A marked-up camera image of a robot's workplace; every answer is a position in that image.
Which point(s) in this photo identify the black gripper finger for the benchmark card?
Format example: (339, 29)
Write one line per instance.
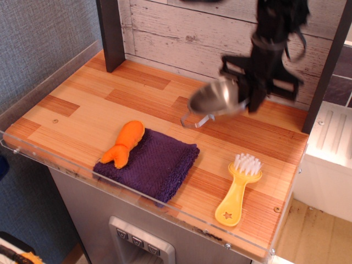
(258, 93)
(245, 89)

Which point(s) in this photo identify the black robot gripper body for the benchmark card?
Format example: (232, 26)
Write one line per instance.
(264, 65)

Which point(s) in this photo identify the small stainless steel wok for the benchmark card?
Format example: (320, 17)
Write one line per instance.
(218, 98)

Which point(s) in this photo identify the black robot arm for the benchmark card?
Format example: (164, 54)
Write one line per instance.
(276, 20)

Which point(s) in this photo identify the orange plush fish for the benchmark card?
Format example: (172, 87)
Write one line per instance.
(129, 137)

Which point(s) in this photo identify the yellow scrub brush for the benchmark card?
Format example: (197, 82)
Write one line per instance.
(245, 169)

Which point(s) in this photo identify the white toy sink unit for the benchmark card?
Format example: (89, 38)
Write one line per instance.
(324, 177)

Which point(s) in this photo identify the purple knitted cloth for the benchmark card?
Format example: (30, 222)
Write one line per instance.
(157, 166)

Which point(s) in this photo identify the grey toy fridge cabinet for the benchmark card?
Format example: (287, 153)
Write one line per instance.
(91, 201)

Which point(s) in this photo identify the silver dispenser panel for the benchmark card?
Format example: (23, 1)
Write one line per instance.
(134, 245)

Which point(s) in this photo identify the clear acrylic edge guard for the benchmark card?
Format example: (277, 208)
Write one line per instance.
(194, 204)

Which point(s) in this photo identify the orange plush toy on floor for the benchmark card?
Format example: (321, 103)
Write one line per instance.
(29, 257)

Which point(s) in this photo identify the dark right shelf post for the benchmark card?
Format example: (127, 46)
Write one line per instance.
(332, 59)

